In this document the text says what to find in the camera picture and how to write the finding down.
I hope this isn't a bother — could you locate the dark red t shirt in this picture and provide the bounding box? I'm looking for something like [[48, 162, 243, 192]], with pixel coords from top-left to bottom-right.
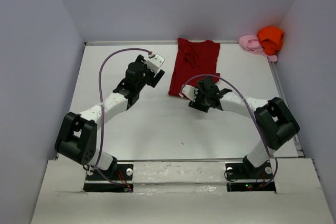
[[168, 38, 220, 97]]

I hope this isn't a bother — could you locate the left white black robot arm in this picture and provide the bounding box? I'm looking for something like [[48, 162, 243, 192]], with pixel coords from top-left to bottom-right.
[[55, 54, 165, 179]]

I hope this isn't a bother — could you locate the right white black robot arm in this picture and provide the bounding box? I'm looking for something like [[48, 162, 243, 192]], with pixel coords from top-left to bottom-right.
[[180, 74, 300, 182]]

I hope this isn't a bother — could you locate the pink t shirt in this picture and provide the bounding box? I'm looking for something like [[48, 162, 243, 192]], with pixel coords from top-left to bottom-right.
[[238, 35, 278, 62]]

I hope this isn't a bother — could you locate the orange t shirt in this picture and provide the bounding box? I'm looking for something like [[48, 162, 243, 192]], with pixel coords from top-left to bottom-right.
[[257, 26, 285, 56]]

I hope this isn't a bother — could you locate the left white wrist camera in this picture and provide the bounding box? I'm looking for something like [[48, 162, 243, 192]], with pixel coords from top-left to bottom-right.
[[145, 54, 165, 73]]

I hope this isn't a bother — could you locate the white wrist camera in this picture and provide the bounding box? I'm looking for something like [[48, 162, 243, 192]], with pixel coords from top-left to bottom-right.
[[179, 84, 198, 102], [145, 54, 165, 73]]

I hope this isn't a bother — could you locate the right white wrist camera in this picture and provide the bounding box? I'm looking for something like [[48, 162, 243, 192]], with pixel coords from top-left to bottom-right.
[[179, 84, 198, 102]]

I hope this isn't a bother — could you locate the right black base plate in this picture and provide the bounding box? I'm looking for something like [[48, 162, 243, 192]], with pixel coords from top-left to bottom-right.
[[224, 162, 276, 192]]

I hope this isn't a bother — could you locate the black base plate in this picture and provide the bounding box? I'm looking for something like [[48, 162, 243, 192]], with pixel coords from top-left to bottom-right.
[[224, 162, 276, 192], [83, 162, 134, 193]]

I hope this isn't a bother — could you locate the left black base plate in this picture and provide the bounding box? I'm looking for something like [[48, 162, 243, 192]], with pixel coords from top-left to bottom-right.
[[83, 162, 134, 193]]

